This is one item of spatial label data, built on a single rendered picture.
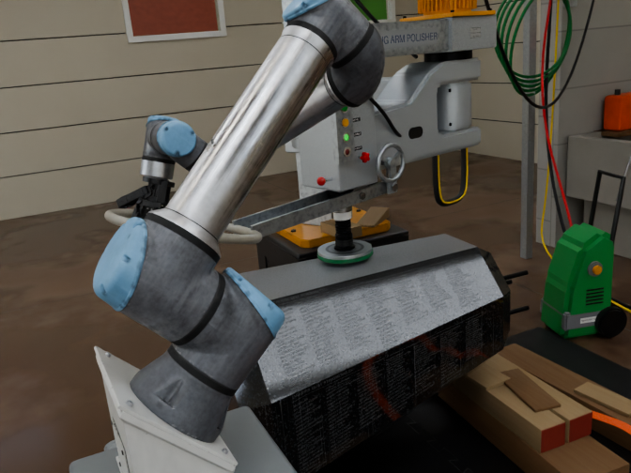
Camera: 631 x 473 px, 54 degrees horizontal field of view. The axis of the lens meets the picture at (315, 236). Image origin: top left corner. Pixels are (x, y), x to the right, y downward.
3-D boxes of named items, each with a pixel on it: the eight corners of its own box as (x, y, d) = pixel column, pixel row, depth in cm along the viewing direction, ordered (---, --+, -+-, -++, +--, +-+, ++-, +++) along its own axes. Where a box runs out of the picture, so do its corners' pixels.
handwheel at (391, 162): (389, 176, 243) (387, 138, 239) (407, 179, 236) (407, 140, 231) (361, 184, 234) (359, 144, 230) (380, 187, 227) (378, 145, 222)
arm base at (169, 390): (229, 455, 112) (262, 409, 113) (145, 415, 102) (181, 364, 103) (195, 405, 128) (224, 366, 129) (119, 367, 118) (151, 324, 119)
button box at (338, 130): (350, 160, 224) (345, 79, 216) (355, 160, 222) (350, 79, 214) (333, 164, 219) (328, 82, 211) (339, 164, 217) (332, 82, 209)
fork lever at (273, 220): (367, 186, 260) (366, 174, 258) (402, 190, 245) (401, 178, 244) (228, 232, 219) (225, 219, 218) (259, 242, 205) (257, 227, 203)
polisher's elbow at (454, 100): (421, 131, 269) (419, 84, 264) (436, 125, 285) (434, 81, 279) (464, 130, 260) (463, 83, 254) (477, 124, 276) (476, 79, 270)
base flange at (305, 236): (267, 227, 331) (265, 218, 330) (347, 210, 350) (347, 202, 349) (303, 250, 288) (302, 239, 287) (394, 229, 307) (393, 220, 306)
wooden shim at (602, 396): (573, 392, 267) (573, 389, 266) (587, 384, 272) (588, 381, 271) (628, 418, 246) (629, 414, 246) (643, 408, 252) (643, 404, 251)
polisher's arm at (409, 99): (446, 163, 292) (443, 55, 277) (487, 168, 274) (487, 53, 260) (329, 196, 247) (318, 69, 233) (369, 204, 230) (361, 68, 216)
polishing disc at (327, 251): (381, 252, 238) (381, 250, 238) (330, 263, 231) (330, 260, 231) (357, 238, 257) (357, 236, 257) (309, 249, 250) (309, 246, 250)
